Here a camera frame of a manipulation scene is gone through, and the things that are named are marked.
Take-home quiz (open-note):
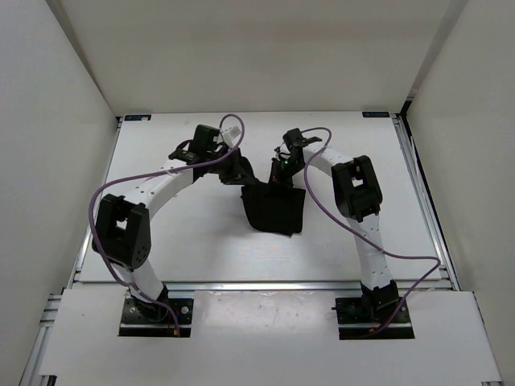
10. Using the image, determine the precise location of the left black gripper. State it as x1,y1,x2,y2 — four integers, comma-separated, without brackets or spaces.
206,146,256,186

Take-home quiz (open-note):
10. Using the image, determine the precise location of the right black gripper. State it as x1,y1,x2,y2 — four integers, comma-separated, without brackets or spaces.
264,158,306,198

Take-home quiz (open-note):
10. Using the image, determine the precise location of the black skirt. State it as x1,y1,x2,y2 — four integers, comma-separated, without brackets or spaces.
241,183,306,236

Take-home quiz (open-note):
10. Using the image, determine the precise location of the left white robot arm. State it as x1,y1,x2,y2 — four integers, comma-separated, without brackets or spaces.
89,145,257,322

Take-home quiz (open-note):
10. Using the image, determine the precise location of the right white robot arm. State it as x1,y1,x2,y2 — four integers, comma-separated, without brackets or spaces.
270,143,398,322

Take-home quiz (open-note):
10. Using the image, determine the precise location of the right blue corner label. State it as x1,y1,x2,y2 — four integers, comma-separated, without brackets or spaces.
362,111,390,118

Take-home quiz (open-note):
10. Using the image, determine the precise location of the blue corner label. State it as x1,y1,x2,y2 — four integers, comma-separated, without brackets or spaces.
124,114,152,121
362,111,390,118

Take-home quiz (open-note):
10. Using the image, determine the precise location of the left blue corner label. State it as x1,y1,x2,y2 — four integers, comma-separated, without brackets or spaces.
124,114,152,121

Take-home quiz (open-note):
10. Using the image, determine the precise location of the front white cover panel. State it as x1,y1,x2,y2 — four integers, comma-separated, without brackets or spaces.
40,289,501,385

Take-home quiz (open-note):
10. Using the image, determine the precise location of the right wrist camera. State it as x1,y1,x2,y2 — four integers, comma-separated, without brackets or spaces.
274,128,322,162

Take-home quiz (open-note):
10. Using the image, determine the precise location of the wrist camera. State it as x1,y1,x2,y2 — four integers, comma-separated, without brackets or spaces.
274,128,322,162
167,124,246,162

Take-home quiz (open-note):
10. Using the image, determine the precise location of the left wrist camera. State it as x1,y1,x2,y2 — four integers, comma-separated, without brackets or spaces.
167,124,246,162

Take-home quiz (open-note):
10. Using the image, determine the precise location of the right aluminium frame rail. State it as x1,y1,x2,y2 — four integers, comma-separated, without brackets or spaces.
392,113,461,291

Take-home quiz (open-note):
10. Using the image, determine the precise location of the aluminium frame rail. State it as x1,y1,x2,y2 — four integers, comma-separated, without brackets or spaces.
64,116,124,289
392,113,461,291

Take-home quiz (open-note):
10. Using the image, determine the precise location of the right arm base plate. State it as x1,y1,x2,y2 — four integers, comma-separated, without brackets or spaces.
332,298,415,340

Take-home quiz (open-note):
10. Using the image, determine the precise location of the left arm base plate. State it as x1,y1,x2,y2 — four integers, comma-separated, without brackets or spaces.
118,296,194,338

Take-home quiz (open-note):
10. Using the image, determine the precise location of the left aluminium frame rail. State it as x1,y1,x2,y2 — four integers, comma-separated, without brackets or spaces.
64,116,124,289

